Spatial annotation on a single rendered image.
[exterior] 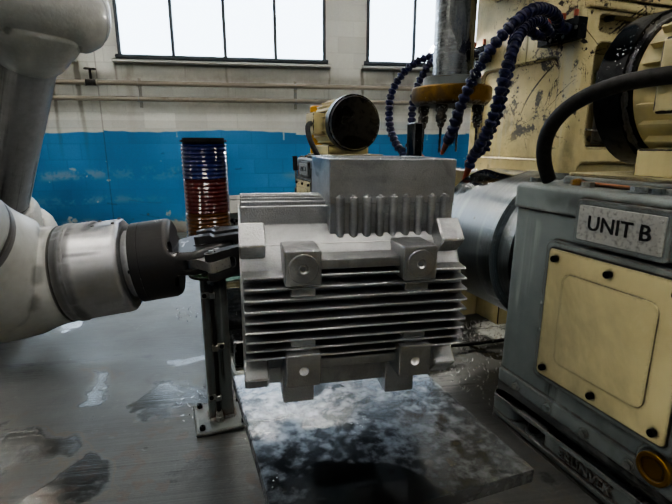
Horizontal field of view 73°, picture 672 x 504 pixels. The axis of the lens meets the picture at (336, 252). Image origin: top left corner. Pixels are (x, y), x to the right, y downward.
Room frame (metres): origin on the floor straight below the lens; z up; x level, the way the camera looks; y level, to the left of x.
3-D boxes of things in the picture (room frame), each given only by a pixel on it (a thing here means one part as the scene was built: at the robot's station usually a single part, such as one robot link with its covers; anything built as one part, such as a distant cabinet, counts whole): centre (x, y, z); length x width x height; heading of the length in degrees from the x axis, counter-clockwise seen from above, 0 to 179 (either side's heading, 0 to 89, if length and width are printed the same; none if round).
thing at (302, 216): (0.45, 0.00, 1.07); 0.20 x 0.19 x 0.19; 102
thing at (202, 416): (0.62, 0.18, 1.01); 0.08 x 0.08 x 0.42; 20
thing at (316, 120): (1.67, 0.02, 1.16); 0.33 x 0.26 x 0.42; 20
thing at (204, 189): (0.62, 0.18, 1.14); 0.06 x 0.06 x 0.04
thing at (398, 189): (0.46, -0.04, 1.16); 0.12 x 0.11 x 0.07; 102
